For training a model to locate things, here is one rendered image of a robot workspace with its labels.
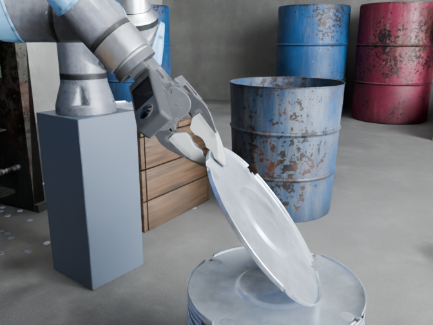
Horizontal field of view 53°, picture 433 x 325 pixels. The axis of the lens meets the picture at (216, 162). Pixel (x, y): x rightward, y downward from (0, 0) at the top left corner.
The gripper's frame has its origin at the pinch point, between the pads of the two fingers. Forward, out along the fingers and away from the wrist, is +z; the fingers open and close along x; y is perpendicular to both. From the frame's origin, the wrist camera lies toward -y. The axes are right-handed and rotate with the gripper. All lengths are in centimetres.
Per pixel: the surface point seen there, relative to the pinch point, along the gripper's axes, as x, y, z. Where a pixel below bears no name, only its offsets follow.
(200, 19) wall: 17, 406, -60
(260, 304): 8.1, -6.0, 20.6
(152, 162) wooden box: 35, 72, -2
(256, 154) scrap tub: 9, 82, 20
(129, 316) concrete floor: 46, 22, 19
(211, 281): 14.5, 0.4, 15.4
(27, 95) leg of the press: 58, 85, -48
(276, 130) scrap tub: -2, 79, 17
